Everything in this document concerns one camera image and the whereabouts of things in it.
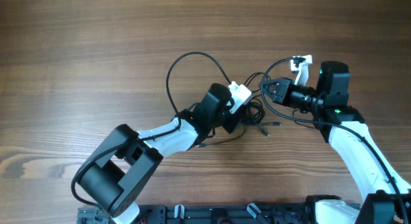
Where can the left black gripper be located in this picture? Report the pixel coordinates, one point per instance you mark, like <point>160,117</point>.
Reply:
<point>236,119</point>

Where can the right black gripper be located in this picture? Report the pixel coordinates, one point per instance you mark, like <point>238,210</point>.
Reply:
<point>281,95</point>

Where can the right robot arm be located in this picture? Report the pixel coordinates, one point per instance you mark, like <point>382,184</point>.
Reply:
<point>385,195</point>

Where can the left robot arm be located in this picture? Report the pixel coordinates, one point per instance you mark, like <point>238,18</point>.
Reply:
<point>115,174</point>

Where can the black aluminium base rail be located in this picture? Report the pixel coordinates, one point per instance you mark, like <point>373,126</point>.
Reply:
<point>276,213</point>

